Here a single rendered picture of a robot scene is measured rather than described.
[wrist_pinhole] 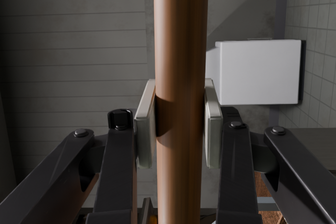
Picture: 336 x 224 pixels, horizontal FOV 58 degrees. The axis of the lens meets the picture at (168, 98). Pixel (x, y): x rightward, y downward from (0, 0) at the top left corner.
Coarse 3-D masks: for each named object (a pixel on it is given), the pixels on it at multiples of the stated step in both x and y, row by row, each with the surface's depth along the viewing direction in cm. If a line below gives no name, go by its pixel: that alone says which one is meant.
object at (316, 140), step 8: (288, 128) 200; (296, 128) 199; (304, 128) 199; (312, 128) 198; (320, 128) 198; (328, 128) 198; (296, 136) 188; (304, 136) 188; (312, 136) 188; (320, 136) 187; (328, 136) 187; (304, 144) 178; (312, 144) 178; (320, 144) 178; (328, 144) 177; (312, 152) 169; (320, 152) 169; (328, 152) 169; (320, 160) 161; (328, 160) 161; (328, 168) 154
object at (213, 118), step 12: (204, 96) 18; (216, 96) 18; (204, 108) 18; (216, 108) 16; (204, 120) 18; (216, 120) 15; (204, 132) 18; (216, 132) 15; (216, 144) 15; (216, 156) 16
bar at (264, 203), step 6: (258, 198) 125; (264, 198) 125; (270, 198) 125; (258, 204) 123; (264, 204) 123; (270, 204) 122; (258, 210) 124; (264, 210) 123; (270, 210) 123; (276, 210) 123
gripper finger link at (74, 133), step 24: (72, 144) 13; (48, 168) 12; (72, 168) 12; (24, 192) 10; (48, 192) 10; (72, 192) 12; (0, 216) 9; (24, 216) 9; (48, 216) 10; (72, 216) 12
